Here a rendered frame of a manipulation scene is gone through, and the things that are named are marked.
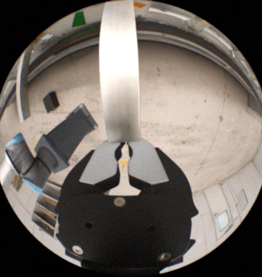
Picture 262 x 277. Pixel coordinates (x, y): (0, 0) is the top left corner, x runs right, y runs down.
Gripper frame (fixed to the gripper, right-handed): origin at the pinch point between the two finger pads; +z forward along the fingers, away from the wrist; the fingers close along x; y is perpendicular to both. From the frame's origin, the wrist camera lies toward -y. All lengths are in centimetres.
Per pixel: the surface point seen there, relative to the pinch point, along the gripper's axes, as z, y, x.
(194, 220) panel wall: -5, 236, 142
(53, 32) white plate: 6.7, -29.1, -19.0
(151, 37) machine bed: 67, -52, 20
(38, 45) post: 8.0, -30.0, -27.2
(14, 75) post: 9, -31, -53
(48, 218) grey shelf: -29, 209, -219
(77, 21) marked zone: 8.2, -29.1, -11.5
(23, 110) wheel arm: 0.8, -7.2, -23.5
